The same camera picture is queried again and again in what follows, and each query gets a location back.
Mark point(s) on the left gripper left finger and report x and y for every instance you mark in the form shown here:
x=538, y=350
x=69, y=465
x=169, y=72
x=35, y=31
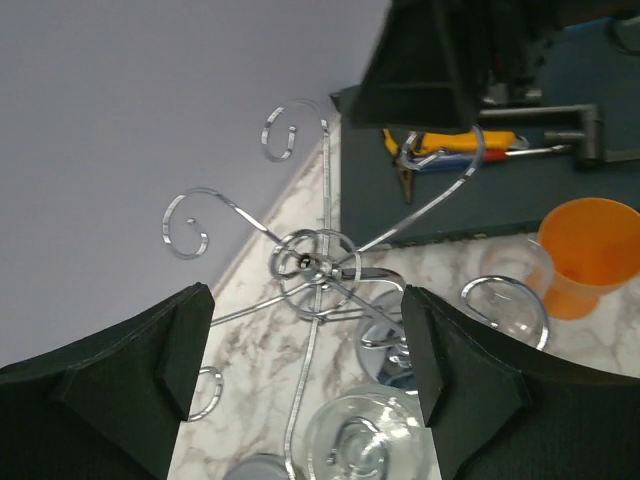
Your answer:
x=108, y=406

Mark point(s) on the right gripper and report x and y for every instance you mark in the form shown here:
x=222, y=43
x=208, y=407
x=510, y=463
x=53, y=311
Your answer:
x=423, y=73

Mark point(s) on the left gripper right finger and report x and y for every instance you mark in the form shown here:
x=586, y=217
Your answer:
x=500, y=409

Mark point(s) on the tall clear flute glass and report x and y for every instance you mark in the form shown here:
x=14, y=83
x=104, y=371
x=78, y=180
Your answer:
x=520, y=273

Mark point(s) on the clear wine glass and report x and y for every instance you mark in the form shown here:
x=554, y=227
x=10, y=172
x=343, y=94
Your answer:
x=370, y=432

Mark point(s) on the yellow utility knife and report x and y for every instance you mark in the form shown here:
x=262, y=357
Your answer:
x=468, y=142

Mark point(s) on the dark flat equipment box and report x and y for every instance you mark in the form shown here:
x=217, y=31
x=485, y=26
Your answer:
x=512, y=197

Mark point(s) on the orange plastic goblet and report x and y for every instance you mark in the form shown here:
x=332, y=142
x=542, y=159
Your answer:
x=594, y=246

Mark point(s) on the yellow handled pliers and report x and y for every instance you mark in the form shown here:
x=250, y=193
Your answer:
x=403, y=153

